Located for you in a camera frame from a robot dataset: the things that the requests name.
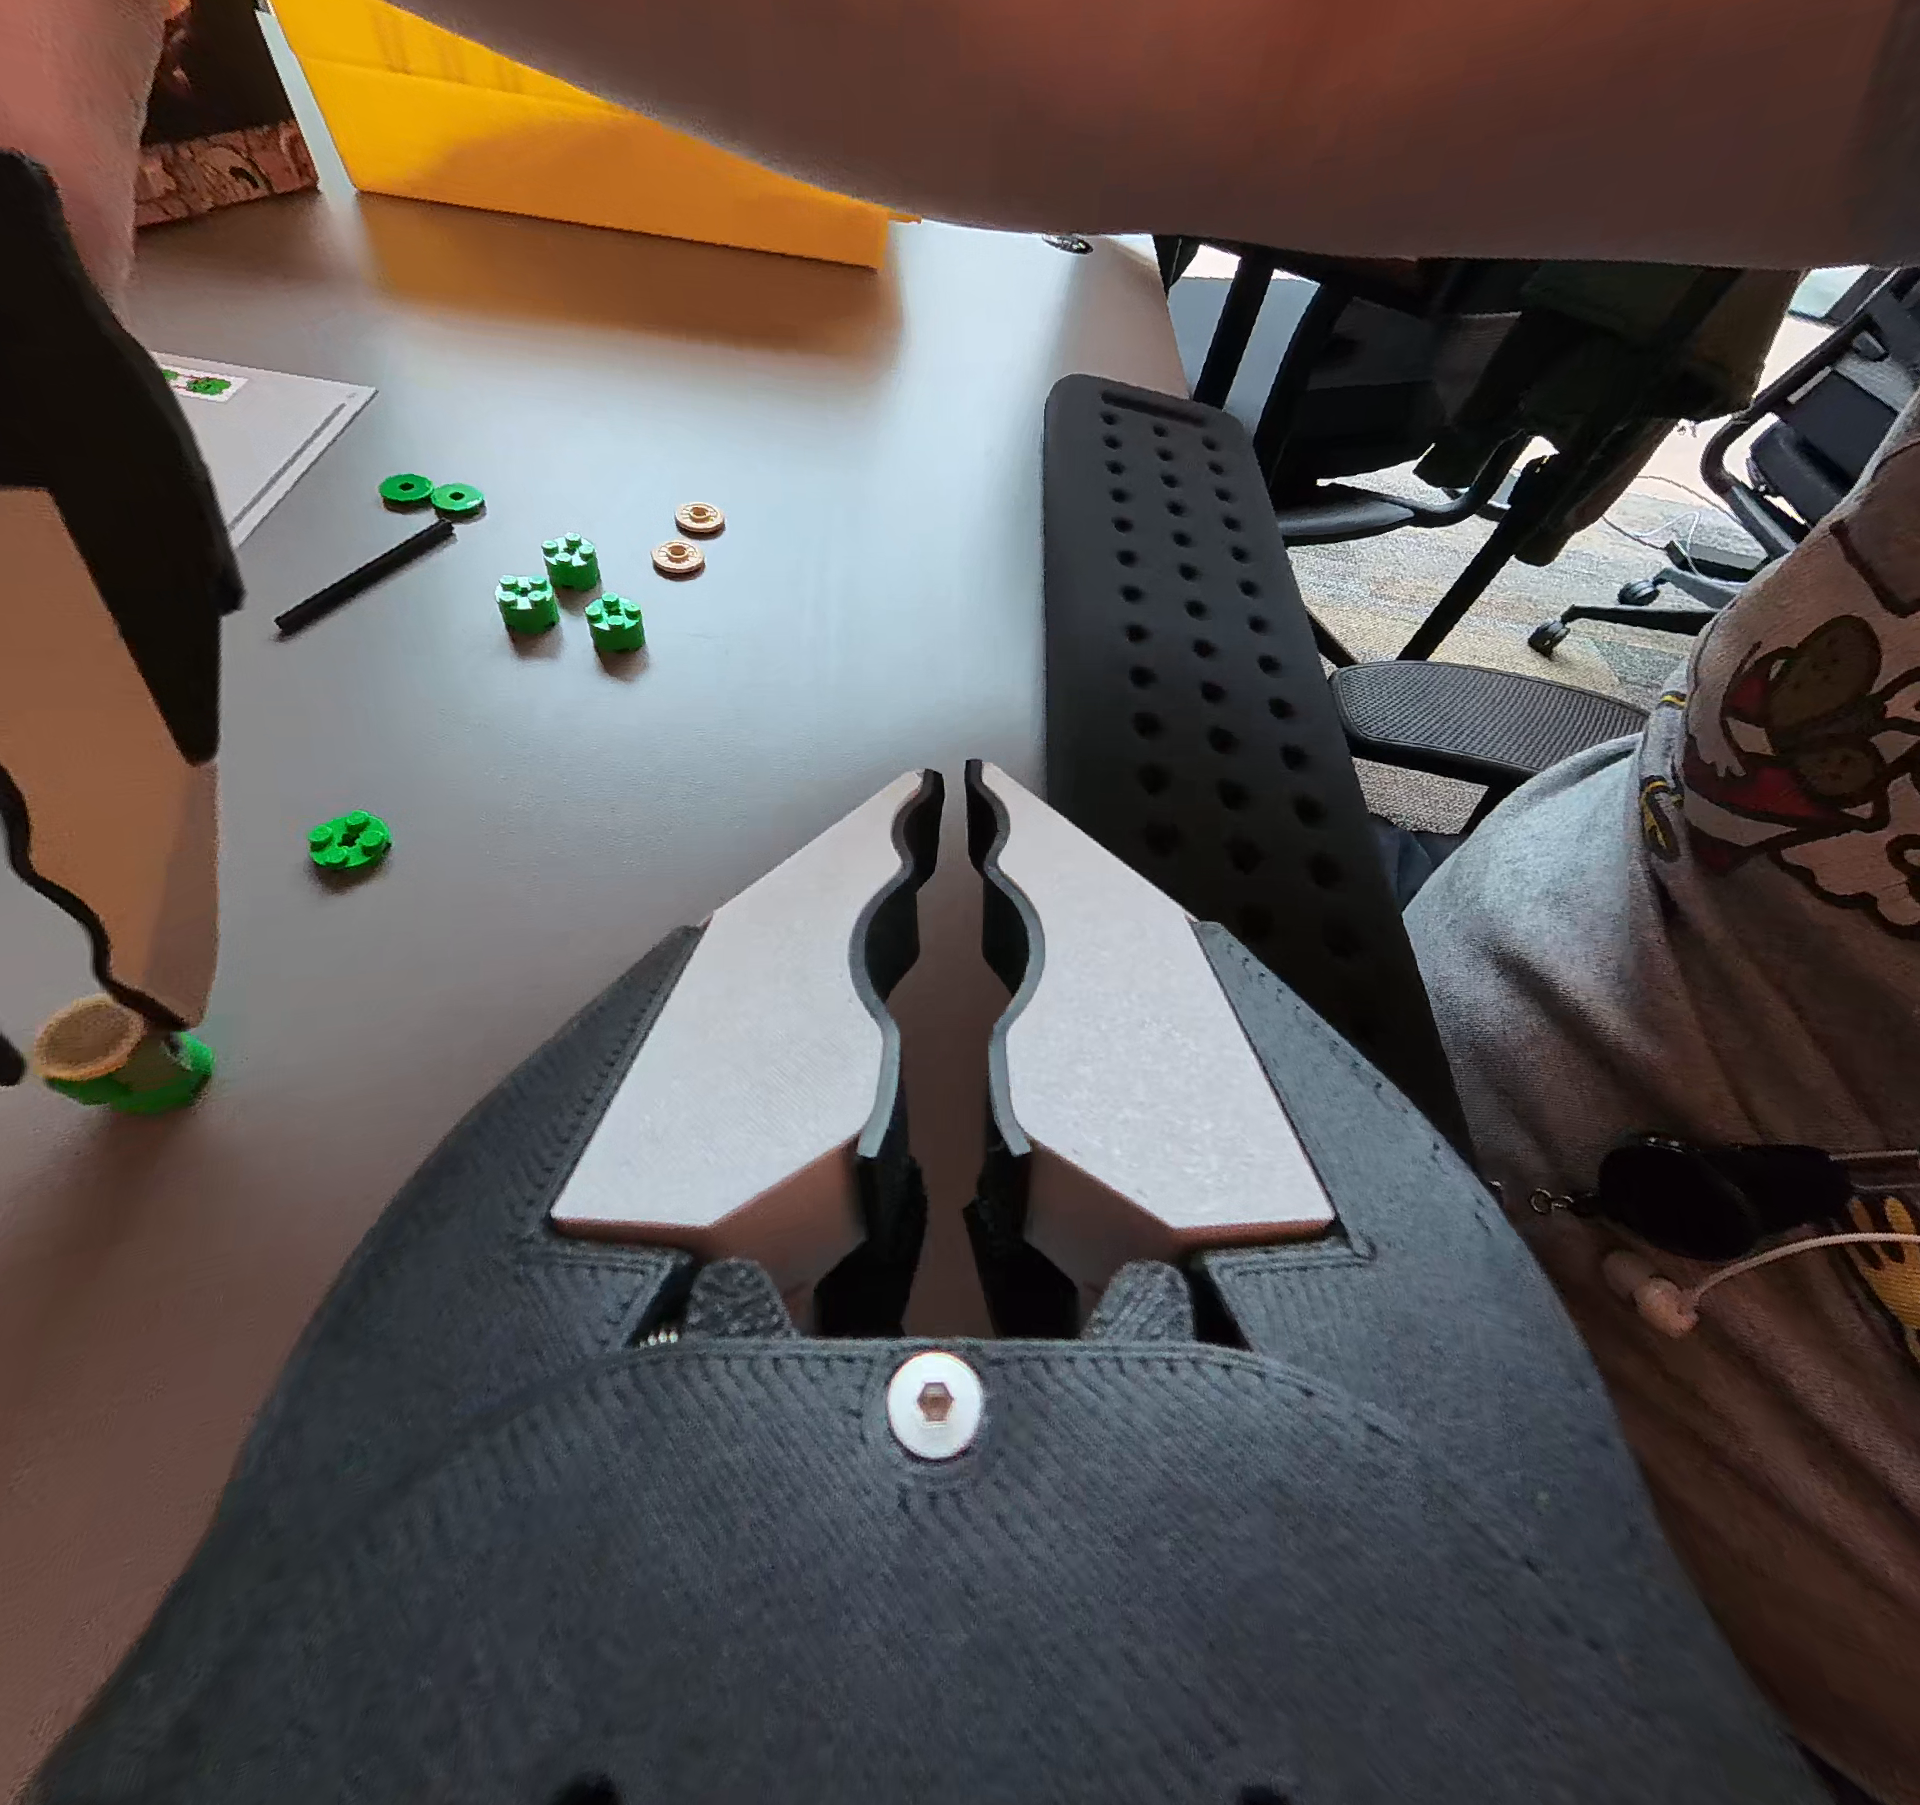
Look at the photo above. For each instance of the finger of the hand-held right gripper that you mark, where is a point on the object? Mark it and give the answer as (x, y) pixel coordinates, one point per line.
(90, 725)

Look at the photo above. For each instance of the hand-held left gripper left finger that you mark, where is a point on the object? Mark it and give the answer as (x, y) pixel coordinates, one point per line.
(720, 1084)

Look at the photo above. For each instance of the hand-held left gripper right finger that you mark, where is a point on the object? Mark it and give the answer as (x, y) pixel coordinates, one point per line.
(1155, 1084)

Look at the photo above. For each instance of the wide green round plate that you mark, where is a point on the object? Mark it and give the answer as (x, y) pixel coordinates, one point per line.
(350, 841)

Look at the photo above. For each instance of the tan round toy plate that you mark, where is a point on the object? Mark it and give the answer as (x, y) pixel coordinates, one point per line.
(700, 518)
(90, 1036)
(678, 557)

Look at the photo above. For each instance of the green toy brick assembly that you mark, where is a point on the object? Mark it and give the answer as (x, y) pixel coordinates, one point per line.
(150, 1084)

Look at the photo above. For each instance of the person's right forearm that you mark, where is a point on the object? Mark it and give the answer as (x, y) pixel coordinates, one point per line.
(1050, 35)

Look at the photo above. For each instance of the grey desk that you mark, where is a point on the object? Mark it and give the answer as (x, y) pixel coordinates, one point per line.
(840, 515)

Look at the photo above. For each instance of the open instruction booklet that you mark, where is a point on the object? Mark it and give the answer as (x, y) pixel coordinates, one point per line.
(270, 440)

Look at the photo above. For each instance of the black toy axle rod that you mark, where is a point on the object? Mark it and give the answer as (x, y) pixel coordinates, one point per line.
(361, 578)

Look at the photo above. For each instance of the dark bamboo set box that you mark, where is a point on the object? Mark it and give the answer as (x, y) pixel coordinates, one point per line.
(224, 110)

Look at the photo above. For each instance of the yellow storage bin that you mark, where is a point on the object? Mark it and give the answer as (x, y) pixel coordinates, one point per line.
(601, 170)

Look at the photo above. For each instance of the grey printed t-shirt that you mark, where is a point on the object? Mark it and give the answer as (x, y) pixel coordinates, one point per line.
(1650, 1459)

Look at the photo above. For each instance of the olive jacket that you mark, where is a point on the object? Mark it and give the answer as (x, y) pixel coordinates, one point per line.
(1605, 364)

